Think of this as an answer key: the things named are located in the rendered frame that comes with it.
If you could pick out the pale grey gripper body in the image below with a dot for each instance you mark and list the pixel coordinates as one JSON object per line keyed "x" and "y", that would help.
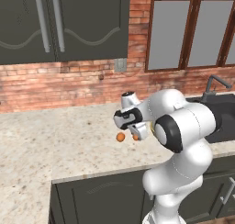
{"x": 140, "y": 131}

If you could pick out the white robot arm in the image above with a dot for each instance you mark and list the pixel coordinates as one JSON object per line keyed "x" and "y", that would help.
{"x": 186, "y": 132}

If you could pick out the black sink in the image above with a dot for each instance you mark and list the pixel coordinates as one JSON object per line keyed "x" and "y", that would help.
{"x": 227, "y": 117}

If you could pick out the brown egg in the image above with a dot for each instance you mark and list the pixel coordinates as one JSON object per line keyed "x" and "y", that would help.
{"x": 135, "y": 137}
{"x": 120, "y": 137}

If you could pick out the dark grey lower cupboard door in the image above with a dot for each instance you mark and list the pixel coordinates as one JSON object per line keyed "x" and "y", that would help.
{"x": 104, "y": 200}
{"x": 211, "y": 200}

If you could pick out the dark grey cupboard door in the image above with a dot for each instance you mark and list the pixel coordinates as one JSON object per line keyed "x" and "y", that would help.
{"x": 18, "y": 22}
{"x": 211, "y": 200}
{"x": 104, "y": 200}
{"x": 95, "y": 19}

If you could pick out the dark grey tap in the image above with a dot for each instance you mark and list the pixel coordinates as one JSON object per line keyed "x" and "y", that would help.
{"x": 211, "y": 88}

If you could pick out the dark grey false drawer front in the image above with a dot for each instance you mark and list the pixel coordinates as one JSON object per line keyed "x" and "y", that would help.
{"x": 225, "y": 163}

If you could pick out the brown framed window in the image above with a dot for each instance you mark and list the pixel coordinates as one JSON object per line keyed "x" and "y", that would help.
{"x": 189, "y": 31}

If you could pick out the dark grey upper cupboard door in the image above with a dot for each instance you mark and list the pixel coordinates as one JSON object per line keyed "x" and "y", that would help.
{"x": 95, "y": 19}
{"x": 18, "y": 22}

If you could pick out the grey wall socket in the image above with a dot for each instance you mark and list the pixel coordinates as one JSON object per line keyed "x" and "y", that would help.
{"x": 120, "y": 64}

